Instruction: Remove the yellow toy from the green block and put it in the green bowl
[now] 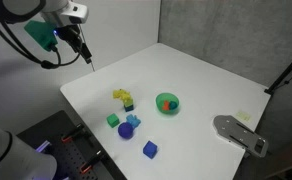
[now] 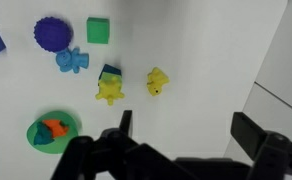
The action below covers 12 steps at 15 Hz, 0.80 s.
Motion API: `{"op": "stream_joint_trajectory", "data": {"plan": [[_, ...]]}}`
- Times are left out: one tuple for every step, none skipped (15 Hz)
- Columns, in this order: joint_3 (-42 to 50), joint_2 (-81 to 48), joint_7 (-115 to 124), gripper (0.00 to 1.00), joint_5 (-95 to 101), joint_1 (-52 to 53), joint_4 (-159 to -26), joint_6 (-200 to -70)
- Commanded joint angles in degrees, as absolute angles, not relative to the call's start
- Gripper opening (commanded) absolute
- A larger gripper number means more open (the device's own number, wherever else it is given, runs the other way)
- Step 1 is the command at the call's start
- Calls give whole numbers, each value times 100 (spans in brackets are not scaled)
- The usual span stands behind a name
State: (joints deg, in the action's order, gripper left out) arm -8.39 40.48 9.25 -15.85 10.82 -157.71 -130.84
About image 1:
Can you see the orange toy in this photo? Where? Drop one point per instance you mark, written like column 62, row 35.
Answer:
column 166, row 106

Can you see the small lime green block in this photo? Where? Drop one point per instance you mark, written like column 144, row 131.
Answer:
column 129, row 103

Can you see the pale yellow tape piece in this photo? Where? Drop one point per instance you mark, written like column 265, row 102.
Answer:
column 243, row 115

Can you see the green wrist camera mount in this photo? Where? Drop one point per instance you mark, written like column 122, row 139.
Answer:
column 41, row 33

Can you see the blue cube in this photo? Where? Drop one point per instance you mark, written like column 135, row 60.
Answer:
column 150, row 149

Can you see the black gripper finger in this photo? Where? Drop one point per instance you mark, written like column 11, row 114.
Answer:
column 77, row 46
column 87, row 55

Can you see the black clamp orange tip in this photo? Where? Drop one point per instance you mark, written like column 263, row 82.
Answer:
column 91, row 162
column 73, row 133

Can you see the small blue toy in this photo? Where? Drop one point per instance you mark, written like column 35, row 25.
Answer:
column 173, row 105

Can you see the light blue toy figure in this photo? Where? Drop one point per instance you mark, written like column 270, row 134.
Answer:
column 133, row 120

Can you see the small dark blue block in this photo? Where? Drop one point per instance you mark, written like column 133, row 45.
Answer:
column 129, row 108

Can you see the black perforated breadboard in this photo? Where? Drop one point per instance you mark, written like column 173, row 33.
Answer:
column 69, row 151

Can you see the yellow toy figure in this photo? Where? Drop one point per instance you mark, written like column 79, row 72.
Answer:
column 127, row 96
column 117, row 94

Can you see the green cube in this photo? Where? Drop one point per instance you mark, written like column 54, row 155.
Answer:
column 112, row 120

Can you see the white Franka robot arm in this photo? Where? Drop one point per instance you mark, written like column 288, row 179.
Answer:
column 19, row 160

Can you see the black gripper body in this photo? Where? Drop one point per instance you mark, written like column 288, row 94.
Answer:
column 67, row 34

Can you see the blue ball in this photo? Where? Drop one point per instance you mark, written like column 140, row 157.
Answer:
column 125, row 130

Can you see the black tripod pole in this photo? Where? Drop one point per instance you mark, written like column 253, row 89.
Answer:
column 286, row 73

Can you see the green bowl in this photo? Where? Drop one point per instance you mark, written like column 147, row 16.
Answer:
column 167, row 111

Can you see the grey metal mounting plate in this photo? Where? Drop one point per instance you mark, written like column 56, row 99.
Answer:
column 241, row 135

